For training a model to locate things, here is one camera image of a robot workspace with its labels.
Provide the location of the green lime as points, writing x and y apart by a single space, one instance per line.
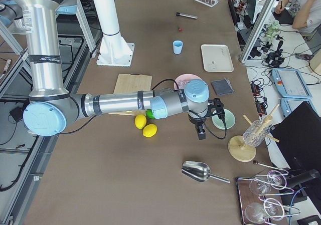
149 114

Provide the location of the wine glass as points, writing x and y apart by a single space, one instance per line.
271 210
263 184

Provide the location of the cream rabbit tray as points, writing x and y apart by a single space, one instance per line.
216 58

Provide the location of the wine glass upper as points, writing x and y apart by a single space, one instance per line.
263 184

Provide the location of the person in background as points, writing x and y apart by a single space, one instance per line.
305 13

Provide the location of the aluminium frame post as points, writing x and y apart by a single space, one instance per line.
258 26

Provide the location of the pink bowl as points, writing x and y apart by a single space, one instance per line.
182 80

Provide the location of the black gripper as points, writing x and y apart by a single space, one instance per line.
195 120

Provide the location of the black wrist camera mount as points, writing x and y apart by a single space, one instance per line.
218 107

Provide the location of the blue teach pendant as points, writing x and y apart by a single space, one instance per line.
290 104
290 83

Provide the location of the steel ice scoop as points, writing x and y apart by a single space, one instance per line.
200 171

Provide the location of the yellow lemon outer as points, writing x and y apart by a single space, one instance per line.
149 130

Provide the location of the light blue plastic cup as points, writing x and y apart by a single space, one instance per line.
177 46

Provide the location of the grey folded cloth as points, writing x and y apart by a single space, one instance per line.
222 87

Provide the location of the wooden cutting board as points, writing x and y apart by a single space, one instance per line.
127 83

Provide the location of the wooden glass stand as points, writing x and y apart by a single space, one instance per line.
239 149

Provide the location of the steel muddler black tip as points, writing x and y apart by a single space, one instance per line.
186 15

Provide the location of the yellow lemon near lime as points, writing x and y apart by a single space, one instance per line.
140 121

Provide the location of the clear glass on stand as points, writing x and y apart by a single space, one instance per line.
254 135

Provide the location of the wine glass lower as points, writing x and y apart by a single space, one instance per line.
271 210

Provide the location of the green bowl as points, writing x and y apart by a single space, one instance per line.
229 120

